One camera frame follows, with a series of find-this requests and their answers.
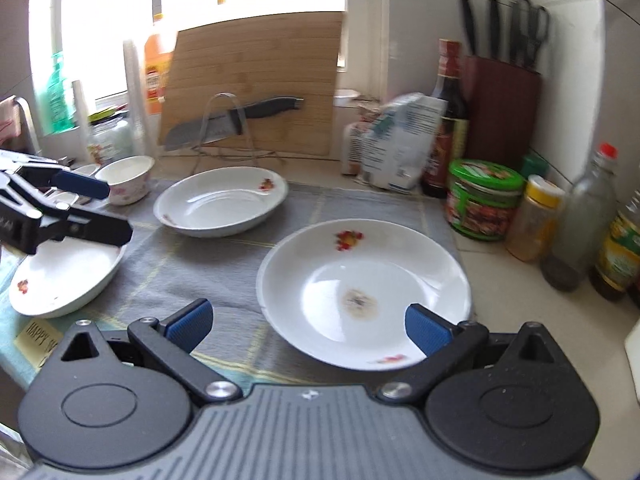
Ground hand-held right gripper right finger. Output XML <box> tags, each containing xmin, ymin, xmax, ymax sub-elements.
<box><xmin>376</xmin><ymin>303</ymin><xmax>556</xmax><ymax>406</ymax></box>

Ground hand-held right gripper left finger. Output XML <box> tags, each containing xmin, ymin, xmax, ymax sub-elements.
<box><xmin>60</xmin><ymin>298</ymin><xmax>244</xmax><ymax>407</ymax></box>

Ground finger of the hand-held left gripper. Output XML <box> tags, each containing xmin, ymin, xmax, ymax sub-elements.
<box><xmin>27</xmin><ymin>205</ymin><xmax>133</xmax><ymax>256</ymax></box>
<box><xmin>0</xmin><ymin>151</ymin><xmax>110</xmax><ymax>218</ymax></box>

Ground white floral plate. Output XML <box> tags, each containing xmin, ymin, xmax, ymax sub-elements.
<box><xmin>9</xmin><ymin>240</ymin><xmax>128</xmax><ymax>319</ymax></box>
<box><xmin>153</xmin><ymin>166</ymin><xmax>289</xmax><ymax>239</ymax></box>
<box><xmin>256</xmin><ymin>218</ymin><xmax>472</xmax><ymax>372</ymax></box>

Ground grey checked table cloth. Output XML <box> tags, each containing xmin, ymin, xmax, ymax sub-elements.
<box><xmin>0</xmin><ymin>177</ymin><xmax>461</xmax><ymax>396</ymax></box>

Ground clear glass jar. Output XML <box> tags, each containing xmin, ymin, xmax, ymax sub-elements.
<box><xmin>86</xmin><ymin>107</ymin><xmax>136</xmax><ymax>166</ymax></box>

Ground metal faucet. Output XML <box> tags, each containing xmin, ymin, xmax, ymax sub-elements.
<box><xmin>10</xmin><ymin>95</ymin><xmax>43</xmax><ymax>156</ymax></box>

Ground thin stack of plastic cups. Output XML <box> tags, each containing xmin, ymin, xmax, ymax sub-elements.
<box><xmin>71</xmin><ymin>80</ymin><xmax>91</xmax><ymax>131</ymax></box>

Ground green plastic bottle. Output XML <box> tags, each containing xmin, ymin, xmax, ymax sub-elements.
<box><xmin>45</xmin><ymin>50</ymin><xmax>78</xmax><ymax>133</ymax></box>

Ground tall stack of plastic cups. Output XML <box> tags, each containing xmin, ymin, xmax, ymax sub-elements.
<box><xmin>122</xmin><ymin>39</ymin><xmax>151</xmax><ymax>156</ymax></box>

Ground orange bottle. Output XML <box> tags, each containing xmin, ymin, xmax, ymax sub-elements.
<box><xmin>144</xmin><ymin>12</ymin><xmax>176</xmax><ymax>116</ymax></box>

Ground green lidded jar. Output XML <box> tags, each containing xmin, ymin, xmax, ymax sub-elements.
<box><xmin>446</xmin><ymin>159</ymin><xmax>526</xmax><ymax>241</ymax></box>

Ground yellow lidded spice jar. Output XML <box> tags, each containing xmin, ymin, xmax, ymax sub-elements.
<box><xmin>505</xmin><ymin>175</ymin><xmax>566</xmax><ymax>262</ymax></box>

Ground white and blue bag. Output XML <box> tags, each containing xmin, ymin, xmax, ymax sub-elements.
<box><xmin>360</xmin><ymin>92</ymin><xmax>448</xmax><ymax>193</ymax></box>

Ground clear bottle with red cap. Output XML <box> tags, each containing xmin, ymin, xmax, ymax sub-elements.
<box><xmin>541</xmin><ymin>142</ymin><xmax>619</xmax><ymax>292</ymax></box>

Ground white printed bag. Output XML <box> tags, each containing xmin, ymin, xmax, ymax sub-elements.
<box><xmin>341</xmin><ymin>110</ymin><xmax>386</xmax><ymax>177</ymax></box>

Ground small green container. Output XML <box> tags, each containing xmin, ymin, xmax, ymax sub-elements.
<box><xmin>520</xmin><ymin>152</ymin><xmax>548</xmax><ymax>181</ymax></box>

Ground oil bottle with yellow label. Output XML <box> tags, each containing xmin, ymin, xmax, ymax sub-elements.
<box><xmin>589</xmin><ymin>195</ymin><xmax>640</xmax><ymax>303</ymax></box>

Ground white plastic object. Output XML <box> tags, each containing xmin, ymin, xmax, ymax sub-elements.
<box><xmin>624</xmin><ymin>317</ymin><xmax>640</xmax><ymax>376</ymax></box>

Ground bamboo cutting board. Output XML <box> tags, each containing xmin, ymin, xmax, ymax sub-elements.
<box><xmin>158</xmin><ymin>11</ymin><xmax>346</xmax><ymax>157</ymax></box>

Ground dark soy sauce bottle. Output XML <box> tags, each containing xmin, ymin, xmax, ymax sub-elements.
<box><xmin>421</xmin><ymin>39</ymin><xmax>470</xmax><ymax>199</ymax></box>

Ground dark red knife block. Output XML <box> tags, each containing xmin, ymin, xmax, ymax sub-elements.
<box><xmin>462</xmin><ymin>55</ymin><xmax>543</xmax><ymax>171</ymax></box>

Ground black kitchen scissors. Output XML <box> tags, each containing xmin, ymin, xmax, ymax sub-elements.
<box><xmin>510</xmin><ymin>0</ymin><xmax>551</xmax><ymax>71</ymax></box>

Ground black handled kitchen knife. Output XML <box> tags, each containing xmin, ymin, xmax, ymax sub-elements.
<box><xmin>164</xmin><ymin>96</ymin><xmax>304</xmax><ymax>152</ymax></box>

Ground metal wire rack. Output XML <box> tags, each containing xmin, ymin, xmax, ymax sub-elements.
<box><xmin>192</xmin><ymin>91</ymin><xmax>288</xmax><ymax>166</ymax></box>

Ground black knife handle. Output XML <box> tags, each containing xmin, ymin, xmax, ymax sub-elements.
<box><xmin>457</xmin><ymin>0</ymin><xmax>478</xmax><ymax>58</ymax></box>
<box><xmin>487</xmin><ymin>0</ymin><xmax>503</xmax><ymax>61</ymax></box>

